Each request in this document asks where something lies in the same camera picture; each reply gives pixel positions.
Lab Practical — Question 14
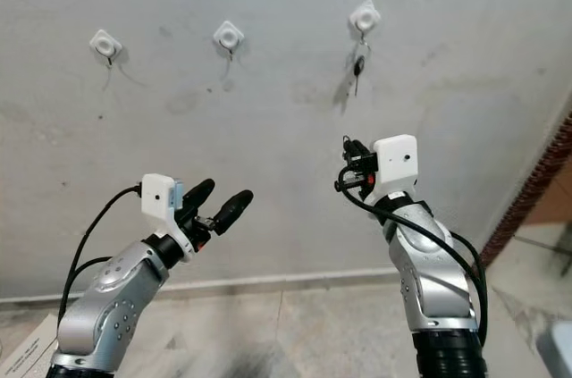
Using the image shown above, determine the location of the black headed key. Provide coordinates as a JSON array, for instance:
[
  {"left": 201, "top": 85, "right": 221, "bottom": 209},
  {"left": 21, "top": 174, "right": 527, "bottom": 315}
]
[{"left": 351, "top": 38, "right": 369, "bottom": 97}]

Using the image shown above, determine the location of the brown brick trim strip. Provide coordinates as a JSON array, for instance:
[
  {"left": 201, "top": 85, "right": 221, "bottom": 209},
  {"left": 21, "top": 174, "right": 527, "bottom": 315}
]
[{"left": 481, "top": 110, "right": 572, "bottom": 267}]

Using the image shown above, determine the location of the white green cardboard box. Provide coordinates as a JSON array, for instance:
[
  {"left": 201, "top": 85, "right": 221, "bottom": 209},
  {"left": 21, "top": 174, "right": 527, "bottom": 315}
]
[{"left": 0, "top": 314, "right": 59, "bottom": 378}]

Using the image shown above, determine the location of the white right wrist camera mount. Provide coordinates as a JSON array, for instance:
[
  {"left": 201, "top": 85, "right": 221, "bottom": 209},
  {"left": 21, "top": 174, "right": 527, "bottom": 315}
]
[{"left": 366, "top": 133, "right": 422, "bottom": 209}]

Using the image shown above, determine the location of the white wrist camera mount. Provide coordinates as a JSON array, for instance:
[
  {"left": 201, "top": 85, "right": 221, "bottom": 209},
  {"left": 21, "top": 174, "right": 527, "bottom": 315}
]
[
  {"left": 140, "top": 172, "right": 196, "bottom": 258},
  {"left": 366, "top": 133, "right": 422, "bottom": 209}
]

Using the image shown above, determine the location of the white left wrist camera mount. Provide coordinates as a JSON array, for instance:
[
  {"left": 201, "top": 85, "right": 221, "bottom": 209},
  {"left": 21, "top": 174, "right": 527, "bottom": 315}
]
[{"left": 140, "top": 172, "right": 196, "bottom": 258}]

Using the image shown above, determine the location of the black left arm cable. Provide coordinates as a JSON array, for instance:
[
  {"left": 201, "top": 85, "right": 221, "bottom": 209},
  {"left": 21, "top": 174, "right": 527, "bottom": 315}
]
[{"left": 56, "top": 181, "right": 144, "bottom": 330}]

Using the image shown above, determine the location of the white square wall hook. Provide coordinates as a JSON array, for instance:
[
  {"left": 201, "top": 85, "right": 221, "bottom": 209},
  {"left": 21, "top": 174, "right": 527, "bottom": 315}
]
[
  {"left": 213, "top": 20, "right": 246, "bottom": 59},
  {"left": 89, "top": 29, "right": 123, "bottom": 66},
  {"left": 349, "top": 0, "right": 383, "bottom": 38}
]

